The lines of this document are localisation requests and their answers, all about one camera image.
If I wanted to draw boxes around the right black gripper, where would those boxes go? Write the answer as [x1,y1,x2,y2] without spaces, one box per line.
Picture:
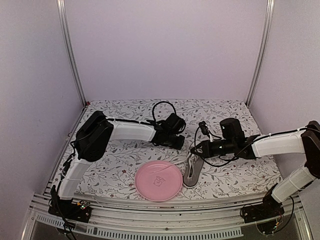
[190,139,236,159]

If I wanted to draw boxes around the grey canvas sneaker white laces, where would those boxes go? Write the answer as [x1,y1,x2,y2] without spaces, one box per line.
[149,152,205,189]

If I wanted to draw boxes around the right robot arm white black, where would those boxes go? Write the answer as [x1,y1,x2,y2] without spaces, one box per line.
[190,118,320,218]

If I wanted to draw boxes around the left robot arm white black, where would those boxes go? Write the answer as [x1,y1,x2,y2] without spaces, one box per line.
[53,111,186,217]

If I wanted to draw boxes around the floral patterned table mat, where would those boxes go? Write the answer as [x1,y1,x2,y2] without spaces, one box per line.
[76,99,282,201]

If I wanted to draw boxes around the pink round plate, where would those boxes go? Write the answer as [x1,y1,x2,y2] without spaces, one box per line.
[134,160,183,202]

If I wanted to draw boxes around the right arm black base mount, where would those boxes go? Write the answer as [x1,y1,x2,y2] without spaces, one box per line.
[239,198,285,223]

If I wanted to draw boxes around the front aluminium rail frame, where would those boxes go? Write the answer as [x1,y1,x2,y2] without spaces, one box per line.
[21,192,314,240]

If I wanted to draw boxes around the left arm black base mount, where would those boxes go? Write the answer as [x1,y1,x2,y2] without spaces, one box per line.
[48,199,92,223]

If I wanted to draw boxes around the left aluminium frame post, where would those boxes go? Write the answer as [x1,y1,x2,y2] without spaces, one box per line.
[56,0,87,107]

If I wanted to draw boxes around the aluminium frame post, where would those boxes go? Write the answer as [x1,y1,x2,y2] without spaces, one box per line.
[245,0,275,108]
[56,0,87,107]

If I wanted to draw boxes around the right aluminium frame post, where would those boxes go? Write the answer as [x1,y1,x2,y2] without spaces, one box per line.
[245,0,275,108]

